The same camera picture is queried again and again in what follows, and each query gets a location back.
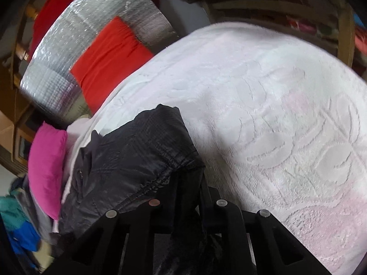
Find pink pillow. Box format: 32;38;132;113
28;122;68;222

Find orange pillow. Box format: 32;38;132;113
70;16;155;115

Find teal garment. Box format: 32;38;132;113
0;195;31;231

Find wooden chair frame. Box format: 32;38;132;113
201;0;357;69

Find black jacket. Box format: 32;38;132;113
59;104;221;275

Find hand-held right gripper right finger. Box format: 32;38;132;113
201;179;331;275

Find white embossed blanket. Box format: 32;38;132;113
61;21;367;275

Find white pillow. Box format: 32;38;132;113
52;117;95;233

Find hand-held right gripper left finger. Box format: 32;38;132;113
43;198;180;275

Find grey garment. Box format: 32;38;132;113
17;175;59;237

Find silver foil mat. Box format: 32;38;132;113
19;0;179;127

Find red cloth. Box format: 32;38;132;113
29;0;99;55

